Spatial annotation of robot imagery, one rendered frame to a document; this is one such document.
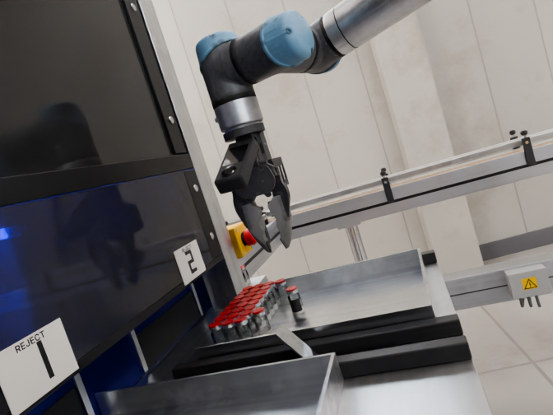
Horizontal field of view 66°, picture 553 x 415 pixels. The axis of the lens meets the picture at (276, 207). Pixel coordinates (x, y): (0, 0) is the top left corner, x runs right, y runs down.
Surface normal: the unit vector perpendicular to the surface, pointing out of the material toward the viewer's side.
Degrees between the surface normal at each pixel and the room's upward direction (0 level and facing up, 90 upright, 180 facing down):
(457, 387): 0
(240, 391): 90
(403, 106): 90
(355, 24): 112
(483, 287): 90
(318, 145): 90
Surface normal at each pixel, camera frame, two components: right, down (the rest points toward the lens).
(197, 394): -0.25, 0.18
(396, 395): -0.30, -0.95
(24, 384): 0.92, -0.26
